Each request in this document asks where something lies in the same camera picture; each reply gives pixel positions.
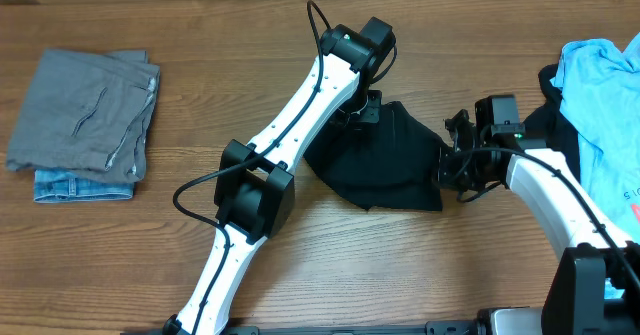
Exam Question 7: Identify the black shorts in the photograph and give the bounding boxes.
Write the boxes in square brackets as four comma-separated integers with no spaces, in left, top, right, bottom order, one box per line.
[304,101,445,211]

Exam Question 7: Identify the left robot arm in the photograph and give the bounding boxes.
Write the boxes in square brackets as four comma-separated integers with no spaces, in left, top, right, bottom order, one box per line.
[161,17,397,334]

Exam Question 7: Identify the folded grey shorts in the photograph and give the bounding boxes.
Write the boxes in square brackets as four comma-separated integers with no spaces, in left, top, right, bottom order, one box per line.
[6,49,160,183]

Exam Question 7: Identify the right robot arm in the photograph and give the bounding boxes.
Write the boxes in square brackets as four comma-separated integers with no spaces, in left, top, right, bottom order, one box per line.
[435,95,639,335]

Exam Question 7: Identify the folded blue jeans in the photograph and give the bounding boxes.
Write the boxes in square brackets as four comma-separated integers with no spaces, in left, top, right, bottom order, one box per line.
[33,169,135,203]

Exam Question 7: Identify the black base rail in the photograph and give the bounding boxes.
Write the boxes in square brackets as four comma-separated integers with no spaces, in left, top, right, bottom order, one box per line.
[119,304,564,335]

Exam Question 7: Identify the black garment under shirt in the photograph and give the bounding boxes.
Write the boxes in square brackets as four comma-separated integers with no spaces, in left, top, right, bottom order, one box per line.
[524,64,581,180]

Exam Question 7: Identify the light blue shirt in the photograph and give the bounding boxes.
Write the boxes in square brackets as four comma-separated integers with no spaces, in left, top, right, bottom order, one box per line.
[551,37,639,243]

